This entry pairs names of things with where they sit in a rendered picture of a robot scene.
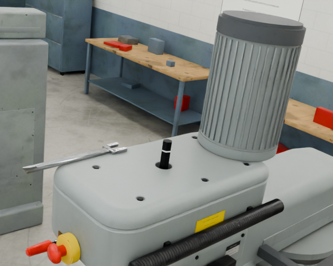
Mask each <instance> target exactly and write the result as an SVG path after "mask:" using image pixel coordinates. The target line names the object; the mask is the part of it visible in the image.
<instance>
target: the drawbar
mask: <svg viewBox="0 0 333 266"><path fill-rule="evenodd" d="M171 145H172V140H169V139H164V140H163V145H162V150H164V151H171ZM169 159H170V152H169V153H165V152H163V151H162V152H161V159H160V167H159V168H160V169H168V166H169Z"/></svg>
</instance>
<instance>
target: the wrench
mask: <svg viewBox="0 0 333 266"><path fill-rule="evenodd" d="M115 147H118V143H117V142H115V143H112V144H107V145H104V146H103V148H101V149H96V150H92V151H88V152H85V153H81V154H76V155H72V156H68V157H64V158H59V159H55V160H51V161H46V162H43V163H39V164H35V165H31V166H26V167H23V168H22V171H24V172H25V173H27V174H29V173H33V172H38V171H41V170H45V169H49V168H53V167H57V166H61V165H65V164H69V163H73V162H77V161H80V160H84V159H88V158H92V157H96V156H100V155H104V154H109V153H111V154H119V153H123V152H126V151H127V148H126V147H122V148H118V149H112V148H115Z"/></svg>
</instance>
